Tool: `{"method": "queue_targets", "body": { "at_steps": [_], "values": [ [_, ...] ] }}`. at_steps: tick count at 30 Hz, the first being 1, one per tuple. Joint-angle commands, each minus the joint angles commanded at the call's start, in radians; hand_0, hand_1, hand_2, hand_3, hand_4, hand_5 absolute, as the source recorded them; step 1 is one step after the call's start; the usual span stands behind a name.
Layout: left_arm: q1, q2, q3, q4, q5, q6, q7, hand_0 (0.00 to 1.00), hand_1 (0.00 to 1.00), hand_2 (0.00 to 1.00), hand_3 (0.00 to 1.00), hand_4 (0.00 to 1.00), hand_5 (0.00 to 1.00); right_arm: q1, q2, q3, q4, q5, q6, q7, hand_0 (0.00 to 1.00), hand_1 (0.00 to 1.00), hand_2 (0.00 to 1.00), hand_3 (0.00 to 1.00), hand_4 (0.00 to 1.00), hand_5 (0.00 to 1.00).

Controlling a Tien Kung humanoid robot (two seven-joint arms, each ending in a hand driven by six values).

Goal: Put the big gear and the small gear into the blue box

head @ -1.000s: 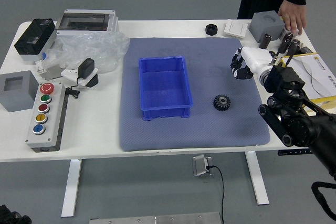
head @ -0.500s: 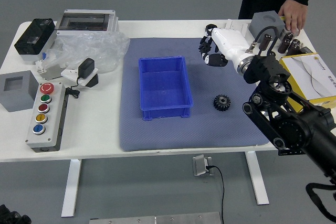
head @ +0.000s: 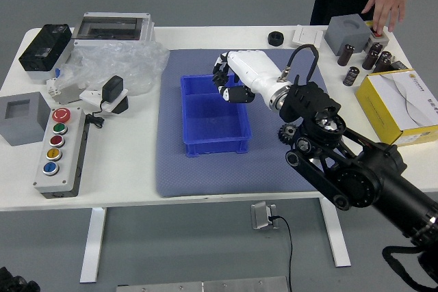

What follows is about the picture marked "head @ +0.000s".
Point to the person's left hand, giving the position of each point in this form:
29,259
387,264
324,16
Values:
388,1

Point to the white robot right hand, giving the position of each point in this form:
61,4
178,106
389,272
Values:
253,69

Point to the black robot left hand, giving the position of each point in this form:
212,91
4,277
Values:
13,283

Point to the blue plastic box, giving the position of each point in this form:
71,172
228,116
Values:
212,128

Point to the big black gear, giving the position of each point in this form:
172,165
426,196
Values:
283,138

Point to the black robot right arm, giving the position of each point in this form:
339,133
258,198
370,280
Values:
308,100

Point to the grey push-button control box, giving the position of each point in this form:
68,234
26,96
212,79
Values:
51,182

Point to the grey windowed distribution box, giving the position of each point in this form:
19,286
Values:
113,18

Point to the black round knob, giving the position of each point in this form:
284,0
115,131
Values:
276,40

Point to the brown cylindrical capacitor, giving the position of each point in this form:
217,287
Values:
382,63
345,55
375,47
369,60

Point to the grey cube with round recess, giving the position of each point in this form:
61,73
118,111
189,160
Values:
345,35

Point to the small black block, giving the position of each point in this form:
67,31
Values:
401,66

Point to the dark cylindrical capacitor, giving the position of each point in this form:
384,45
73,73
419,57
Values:
350,76

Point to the white table leg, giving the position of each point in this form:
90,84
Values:
94,244
338,240

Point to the yellow and white carton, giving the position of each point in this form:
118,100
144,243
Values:
386,100

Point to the grey-blue mat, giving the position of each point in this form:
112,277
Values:
222,175

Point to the clear plastic bag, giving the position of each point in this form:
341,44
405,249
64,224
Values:
119,59

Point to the black power adapter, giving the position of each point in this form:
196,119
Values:
113,88

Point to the silver floor socket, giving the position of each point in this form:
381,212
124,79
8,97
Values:
260,215

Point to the grey cube with square hole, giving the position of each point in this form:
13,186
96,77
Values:
20,131

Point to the white power socket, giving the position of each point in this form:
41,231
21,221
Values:
89,96

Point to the white circuit breaker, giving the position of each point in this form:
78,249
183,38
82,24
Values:
66,95

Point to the silver metal plate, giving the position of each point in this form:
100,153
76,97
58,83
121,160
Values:
205,287

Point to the white red-button switch box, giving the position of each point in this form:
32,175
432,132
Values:
381,39

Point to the white wall switch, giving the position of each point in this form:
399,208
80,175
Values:
308,37

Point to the black lidded enclosure box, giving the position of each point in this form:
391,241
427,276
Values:
44,46

